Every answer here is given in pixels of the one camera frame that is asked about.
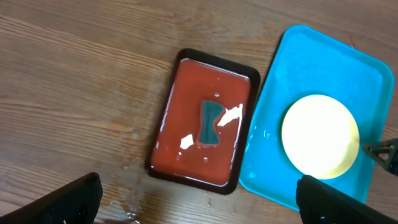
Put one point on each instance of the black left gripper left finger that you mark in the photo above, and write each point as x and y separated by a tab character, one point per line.
76	202

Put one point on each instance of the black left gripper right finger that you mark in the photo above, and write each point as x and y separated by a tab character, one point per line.
320	203

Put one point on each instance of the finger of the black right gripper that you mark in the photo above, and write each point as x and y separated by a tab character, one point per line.
384	154

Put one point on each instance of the yellow plate back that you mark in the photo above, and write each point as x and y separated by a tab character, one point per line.
320	136

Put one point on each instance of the black tray with red water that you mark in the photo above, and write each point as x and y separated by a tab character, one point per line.
174	153

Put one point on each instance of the blue plastic serving tray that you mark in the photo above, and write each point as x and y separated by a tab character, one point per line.
308	62

